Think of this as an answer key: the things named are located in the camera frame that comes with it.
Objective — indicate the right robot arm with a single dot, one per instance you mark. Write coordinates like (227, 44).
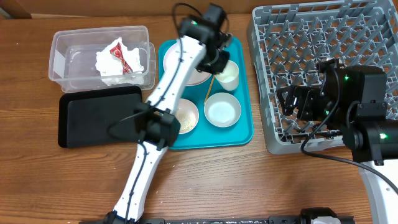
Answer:
(352, 101)

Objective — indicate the cream plastic cup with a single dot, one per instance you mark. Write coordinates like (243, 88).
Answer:
(229, 77)

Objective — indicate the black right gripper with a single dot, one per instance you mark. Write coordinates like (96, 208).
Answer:
(308, 98)

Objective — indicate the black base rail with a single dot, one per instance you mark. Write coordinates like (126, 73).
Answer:
(321, 215)

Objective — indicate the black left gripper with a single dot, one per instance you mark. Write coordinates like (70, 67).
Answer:
(219, 66)

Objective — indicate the red snack wrapper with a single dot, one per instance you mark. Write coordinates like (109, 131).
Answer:
(117, 52)

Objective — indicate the wooden chopstick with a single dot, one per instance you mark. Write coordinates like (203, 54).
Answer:
(209, 89)

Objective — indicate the white napkin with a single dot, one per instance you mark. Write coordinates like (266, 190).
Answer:
(111, 67)

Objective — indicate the clear plastic bin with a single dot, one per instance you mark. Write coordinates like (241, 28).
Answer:
(73, 56)

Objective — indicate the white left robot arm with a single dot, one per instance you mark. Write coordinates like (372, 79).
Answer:
(202, 47)

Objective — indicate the teal plastic tray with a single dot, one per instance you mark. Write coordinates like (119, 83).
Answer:
(206, 135)

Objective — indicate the grey dishwasher rack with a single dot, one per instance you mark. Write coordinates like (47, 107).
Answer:
(287, 41)

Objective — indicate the rice food waste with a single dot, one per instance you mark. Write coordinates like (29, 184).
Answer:
(187, 120)

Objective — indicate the grey-white bowl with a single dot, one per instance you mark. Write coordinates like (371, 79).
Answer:
(222, 110)

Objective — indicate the black tray bin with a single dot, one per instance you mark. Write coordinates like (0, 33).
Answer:
(91, 118)

